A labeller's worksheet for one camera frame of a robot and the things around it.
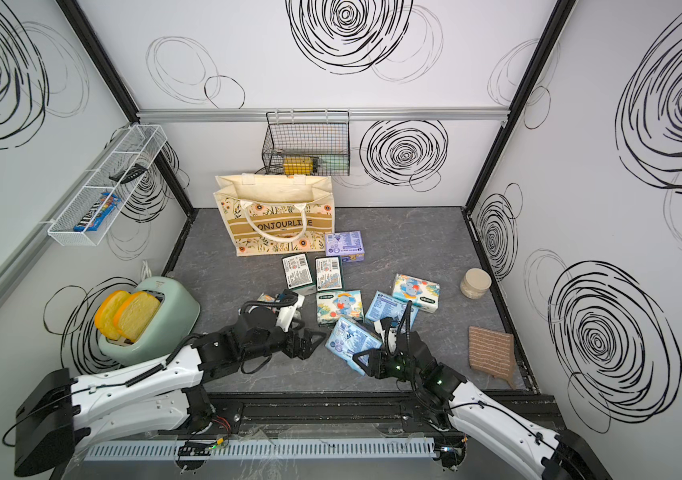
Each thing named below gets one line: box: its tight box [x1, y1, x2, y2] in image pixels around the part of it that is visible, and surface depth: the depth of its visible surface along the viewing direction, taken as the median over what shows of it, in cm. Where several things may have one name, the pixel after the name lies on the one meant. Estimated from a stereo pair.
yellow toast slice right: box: [114, 291, 161, 343], surface depth 72 cm
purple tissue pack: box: [324, 230, 365, 263], surface depth 104 cm
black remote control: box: [108, 163, 148, 184], surface depth 82 cm
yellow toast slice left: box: [94, 290, 131, 340], surface depth 70 cm
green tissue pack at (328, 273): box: [314, 255, 343, 293], surface depth 96 cm
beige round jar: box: [460, 268, 492, 300], surface depth 96 cm
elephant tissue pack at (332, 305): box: [316, 290, 364, 325], surface depth 90 cm
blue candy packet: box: [73, 192, 121, 232], surface depth 72 cm
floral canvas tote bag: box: [213, 172, 335, 257], surface depth 96 cm
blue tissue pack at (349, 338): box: [324, 316, 383, 376], surface depth 80 cm
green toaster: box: [98, 276, 201, 367], surface depth 76 cm
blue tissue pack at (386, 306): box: [365, 291, 420, 331], surface depth 88 cm
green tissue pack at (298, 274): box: [281, 252, 317, 296], surface depth 96 cm
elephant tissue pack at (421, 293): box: [392, 274, 441, 313], surface depth 93 cm
